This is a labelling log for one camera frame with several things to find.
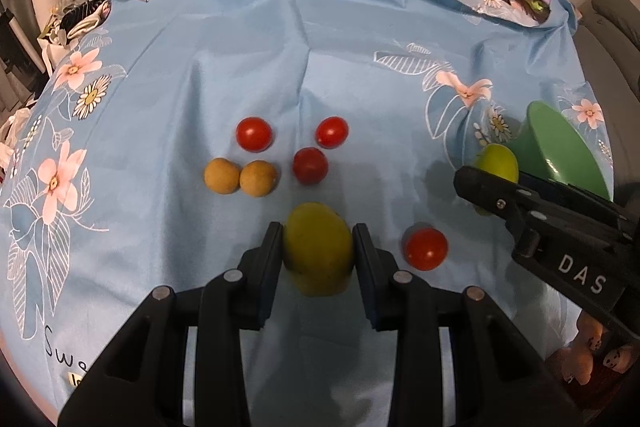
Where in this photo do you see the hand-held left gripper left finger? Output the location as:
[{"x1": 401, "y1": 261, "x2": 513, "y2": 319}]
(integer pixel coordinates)
[{"x1": 57, "y1": 222, "x2": 286, "y2": 427}]

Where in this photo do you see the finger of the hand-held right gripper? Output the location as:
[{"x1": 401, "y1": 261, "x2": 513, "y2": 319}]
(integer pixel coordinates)
[
  {"x1": 517, "y1": 173, "x2": 624, "y2": 219},
  {"x1": 454, "y1": 165, "x2": 622, "y2": 232}
]

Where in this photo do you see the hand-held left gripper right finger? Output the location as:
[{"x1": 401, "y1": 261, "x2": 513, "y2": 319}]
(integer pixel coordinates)
[{"x1": 351, "y1": 223, "x2": 583, "y2": 427}]

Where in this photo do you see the small yellow-green fruit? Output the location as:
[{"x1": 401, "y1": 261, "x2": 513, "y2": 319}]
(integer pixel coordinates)
[{"x1": 472, "y1": 144, "x2": 520, "y2": 216}]

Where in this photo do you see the green bowl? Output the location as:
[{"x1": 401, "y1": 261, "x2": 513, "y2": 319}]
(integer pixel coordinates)
[{"x1": 510, "y1": 101, "x2": 615, "y2": 202}]

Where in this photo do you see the large yellow-green fruit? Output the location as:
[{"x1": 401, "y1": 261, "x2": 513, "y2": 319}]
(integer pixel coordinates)
[{"x1": 283, "y1": 202, "x2": 354, "y2": 298}]

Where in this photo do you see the red tomato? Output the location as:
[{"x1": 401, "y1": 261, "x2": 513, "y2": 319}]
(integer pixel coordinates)
[
  {"x1": 315, "y1": 116, "x2": 349, "y2": 150},
  {"x1": 404, "y1": 228, "x2": 449, "y2": 271},
  {"x1": 292, "y1": 147, "x2": 329, "y2": 186},
  {"x1": 236, "y1": 117, "x2": 274, "y2": 152}
]

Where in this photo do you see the tan round longan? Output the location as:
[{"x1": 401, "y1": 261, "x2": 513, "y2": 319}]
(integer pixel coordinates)
[
  {"x1": 203, "y1": 158, "x2": 241, "y2": 196},
  {"x1": 240, "y1": 160, "x2": 279, "y2": 198}
]

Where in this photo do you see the pink cloth with dice print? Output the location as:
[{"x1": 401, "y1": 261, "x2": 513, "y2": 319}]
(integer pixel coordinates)
[{"x1": 547, "y1": 307, "x2": 636, "y2": 386}]

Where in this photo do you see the light blue floral cloth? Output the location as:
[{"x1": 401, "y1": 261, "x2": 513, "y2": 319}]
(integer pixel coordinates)
[{"x1": 0, "y1": 0, "x2": 617, "y2": 427}]

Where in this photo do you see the white plastic bag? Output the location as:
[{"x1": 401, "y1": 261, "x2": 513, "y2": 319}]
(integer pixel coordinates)
[{"x1": 0, "y1": 107, "x2": 32, "y2": 168}]

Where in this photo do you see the black and white clothes pile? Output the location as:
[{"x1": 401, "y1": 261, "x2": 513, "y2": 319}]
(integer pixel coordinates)
[{"x1": 37, "y1": 0, "x2": 114, "y2": 48}]

